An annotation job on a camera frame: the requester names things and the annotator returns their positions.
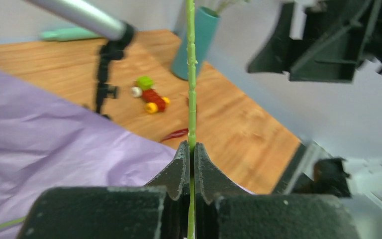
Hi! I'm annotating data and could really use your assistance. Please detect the black microphone tripod stand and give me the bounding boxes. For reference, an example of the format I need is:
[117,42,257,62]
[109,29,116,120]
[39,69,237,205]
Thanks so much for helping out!
[95,23,135,119]

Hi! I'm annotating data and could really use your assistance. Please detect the peach orange flower stem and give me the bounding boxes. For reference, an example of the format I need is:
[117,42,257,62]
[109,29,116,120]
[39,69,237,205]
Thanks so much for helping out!
[186,0,196,239]

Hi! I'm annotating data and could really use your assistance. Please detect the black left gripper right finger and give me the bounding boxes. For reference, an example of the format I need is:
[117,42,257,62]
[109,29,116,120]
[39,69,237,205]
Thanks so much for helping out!
[194,143,249,239]

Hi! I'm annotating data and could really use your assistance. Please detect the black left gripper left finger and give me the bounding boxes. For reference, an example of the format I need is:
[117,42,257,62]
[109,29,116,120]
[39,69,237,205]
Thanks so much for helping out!
[145,141,190,239]

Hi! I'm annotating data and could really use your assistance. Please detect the toy brick car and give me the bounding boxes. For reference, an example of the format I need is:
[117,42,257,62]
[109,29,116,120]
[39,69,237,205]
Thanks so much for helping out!
[130,76,170,114]

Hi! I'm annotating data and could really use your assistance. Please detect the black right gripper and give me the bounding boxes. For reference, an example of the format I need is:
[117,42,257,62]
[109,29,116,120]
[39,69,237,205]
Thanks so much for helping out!
[246,0,382,82]

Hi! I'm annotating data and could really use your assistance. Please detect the purple pink wrapping paper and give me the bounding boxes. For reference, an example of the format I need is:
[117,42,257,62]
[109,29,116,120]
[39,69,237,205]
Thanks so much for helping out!
[0,62,254,239]

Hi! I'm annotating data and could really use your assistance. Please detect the silver microphone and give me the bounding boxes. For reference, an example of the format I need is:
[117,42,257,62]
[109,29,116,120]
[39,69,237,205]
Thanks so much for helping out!
[28,0,127,41]

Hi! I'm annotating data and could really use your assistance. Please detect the dark red printed ribbon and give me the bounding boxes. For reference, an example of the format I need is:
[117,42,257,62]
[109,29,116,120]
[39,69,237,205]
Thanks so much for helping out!
[159,128,189,143]

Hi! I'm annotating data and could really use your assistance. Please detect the teal cylindrical vase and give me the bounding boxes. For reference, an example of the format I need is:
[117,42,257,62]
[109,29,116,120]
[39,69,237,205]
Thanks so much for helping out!
[171,6,220,80]

